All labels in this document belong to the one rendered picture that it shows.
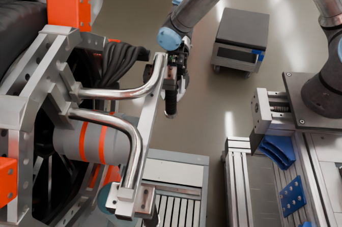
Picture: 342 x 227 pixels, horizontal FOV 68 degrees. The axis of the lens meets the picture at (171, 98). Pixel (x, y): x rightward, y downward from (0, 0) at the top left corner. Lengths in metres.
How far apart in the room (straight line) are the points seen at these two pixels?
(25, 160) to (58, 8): 0.33
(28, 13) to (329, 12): 0.75
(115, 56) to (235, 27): 1.39
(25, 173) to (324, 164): 0.79
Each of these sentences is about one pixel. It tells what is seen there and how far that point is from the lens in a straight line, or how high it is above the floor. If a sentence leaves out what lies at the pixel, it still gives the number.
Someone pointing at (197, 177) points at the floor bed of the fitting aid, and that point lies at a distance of 1.47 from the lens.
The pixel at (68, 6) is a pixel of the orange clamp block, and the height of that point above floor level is 1.14.
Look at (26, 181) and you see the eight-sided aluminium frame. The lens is 0.54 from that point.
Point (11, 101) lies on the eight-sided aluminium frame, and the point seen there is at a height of 1.12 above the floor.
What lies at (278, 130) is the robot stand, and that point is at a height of 0.72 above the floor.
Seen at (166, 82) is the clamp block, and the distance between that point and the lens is 0.69.
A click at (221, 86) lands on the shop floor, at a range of 1.94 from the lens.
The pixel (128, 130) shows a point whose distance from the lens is 0.52.
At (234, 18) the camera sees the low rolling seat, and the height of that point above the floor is 0.34.
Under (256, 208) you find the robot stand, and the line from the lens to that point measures 1.34.
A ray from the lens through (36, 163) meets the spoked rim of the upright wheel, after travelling 0.75.
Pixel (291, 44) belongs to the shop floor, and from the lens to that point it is 2.48.
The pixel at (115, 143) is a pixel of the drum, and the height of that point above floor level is 0.90.
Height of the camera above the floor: 1.46
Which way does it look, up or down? 53 degrees down
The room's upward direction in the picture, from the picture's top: straight up
